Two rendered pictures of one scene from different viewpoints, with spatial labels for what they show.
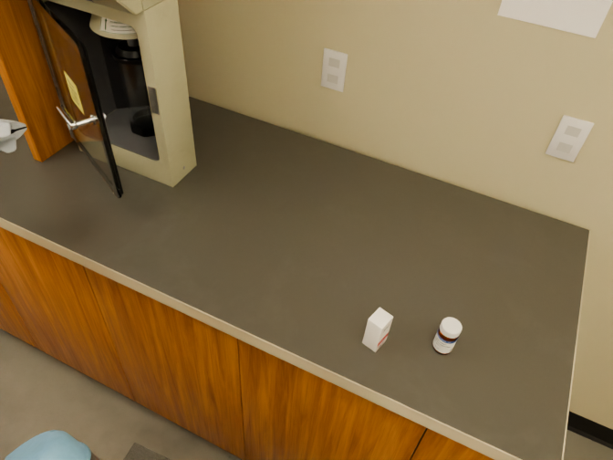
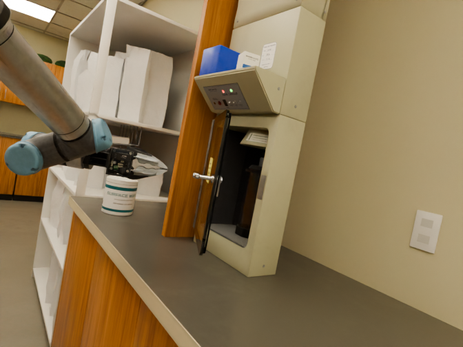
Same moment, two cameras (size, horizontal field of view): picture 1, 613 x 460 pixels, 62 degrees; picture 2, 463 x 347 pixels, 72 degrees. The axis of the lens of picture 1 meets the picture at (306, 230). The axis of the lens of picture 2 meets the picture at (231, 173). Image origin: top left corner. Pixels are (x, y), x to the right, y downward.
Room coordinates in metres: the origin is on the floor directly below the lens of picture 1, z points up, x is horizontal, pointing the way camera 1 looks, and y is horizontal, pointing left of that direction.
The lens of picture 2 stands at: (0.19, -0.01, 1.27)
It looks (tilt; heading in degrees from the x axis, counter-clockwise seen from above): 3 degrees down; 31
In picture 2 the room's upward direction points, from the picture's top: 11 degrees clockwise
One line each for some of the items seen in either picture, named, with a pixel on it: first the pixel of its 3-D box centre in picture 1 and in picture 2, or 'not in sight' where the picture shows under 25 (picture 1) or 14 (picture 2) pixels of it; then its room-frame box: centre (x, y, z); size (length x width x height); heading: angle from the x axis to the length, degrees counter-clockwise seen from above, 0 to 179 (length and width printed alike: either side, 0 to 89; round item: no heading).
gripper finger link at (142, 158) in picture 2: (3, 130); (151, 161); (0.84, 0.64, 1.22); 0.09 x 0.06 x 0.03; 131
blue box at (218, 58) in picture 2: not in sight; (221, 65); (1.06, 0.62, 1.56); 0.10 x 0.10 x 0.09; 68
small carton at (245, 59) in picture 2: not in sight; (247, 65); (1.01, 0.49, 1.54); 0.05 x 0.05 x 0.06; 51
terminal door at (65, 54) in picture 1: (77, 100); (209, 178); (1.01, 0.56, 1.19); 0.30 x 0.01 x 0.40; 41
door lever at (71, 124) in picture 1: (74, 115); (201, 175); (0.94, 0.53, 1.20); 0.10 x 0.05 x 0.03; 41
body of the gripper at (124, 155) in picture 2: not in sight; (110, 160); (0.77, 0.71, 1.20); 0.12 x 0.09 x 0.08; 131
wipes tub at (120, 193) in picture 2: not in sight; (120, 195); (1.14, 1.09, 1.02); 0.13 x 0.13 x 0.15
